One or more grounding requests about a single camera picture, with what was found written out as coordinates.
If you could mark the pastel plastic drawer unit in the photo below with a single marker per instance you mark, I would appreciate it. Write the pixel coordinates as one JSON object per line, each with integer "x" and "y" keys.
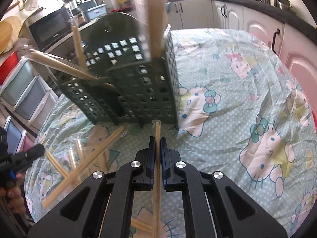
{"x": 27, "y": 100}

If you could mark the blue hanging cabinet bin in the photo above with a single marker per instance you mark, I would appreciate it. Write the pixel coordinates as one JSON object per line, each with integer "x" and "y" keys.
{"x": 168, "y": 7}

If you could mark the white kitchen cabinets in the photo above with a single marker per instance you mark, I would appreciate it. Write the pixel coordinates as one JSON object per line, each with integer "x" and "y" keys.
{"x": 295, "y": 51}

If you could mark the long chopsticks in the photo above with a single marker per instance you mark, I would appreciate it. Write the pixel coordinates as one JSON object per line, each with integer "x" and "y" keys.
{"x": 156, "y": 199}

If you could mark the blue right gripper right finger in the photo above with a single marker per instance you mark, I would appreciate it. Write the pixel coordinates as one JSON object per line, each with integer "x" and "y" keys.
{"x": 165, "y": 159}

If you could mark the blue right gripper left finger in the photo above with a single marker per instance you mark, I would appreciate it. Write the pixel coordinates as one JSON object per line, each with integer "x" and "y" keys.
{"x": 150, "y": 161}

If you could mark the black microwave oven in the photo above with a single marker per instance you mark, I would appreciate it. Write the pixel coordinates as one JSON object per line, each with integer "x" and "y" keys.
{"x": 48, "y": 26}

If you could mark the red plastic basin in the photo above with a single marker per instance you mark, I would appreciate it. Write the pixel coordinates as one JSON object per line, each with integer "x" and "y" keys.
{"x": 7, "y": 66}

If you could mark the dark teapot kettle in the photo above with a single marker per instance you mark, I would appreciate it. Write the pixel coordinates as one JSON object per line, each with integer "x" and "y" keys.
{"x": 283, "y": 4}

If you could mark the blue plastic box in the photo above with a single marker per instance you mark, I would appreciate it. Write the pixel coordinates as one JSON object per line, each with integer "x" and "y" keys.
{"x": 95, "y": 12}

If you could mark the hello kitty tablecloth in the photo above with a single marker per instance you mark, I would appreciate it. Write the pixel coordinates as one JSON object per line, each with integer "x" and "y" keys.
{"x": 241, "y": 112}

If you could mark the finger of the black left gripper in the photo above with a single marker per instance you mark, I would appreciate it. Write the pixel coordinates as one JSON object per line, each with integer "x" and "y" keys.
{"x": 23, "y": 160}

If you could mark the dark green utensil basket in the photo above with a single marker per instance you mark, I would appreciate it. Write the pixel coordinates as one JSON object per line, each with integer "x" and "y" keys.
{"x": 128, "y": 86}

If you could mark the person's left hand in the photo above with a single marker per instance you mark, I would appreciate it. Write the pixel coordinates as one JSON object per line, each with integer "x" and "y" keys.
{"x": 16, "y": 201}

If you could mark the round bamboo board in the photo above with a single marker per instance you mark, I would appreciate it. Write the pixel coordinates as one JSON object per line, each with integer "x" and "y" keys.
{"x": 10, "y": 29}

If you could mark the diagonal chopsticks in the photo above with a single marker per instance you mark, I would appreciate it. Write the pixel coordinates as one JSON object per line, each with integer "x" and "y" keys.
{"x": 82, "y": 166}

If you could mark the chopsticks pair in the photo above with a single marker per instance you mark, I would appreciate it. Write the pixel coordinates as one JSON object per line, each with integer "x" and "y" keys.
{"x": 57, "y": 63}

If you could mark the black blender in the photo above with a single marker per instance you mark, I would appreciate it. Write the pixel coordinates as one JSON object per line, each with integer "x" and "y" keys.
{"x": 73, "y": 6}

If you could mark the black countertop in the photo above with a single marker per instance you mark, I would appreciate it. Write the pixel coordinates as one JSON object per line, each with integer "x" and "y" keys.
{"x": 278, "y": 14}

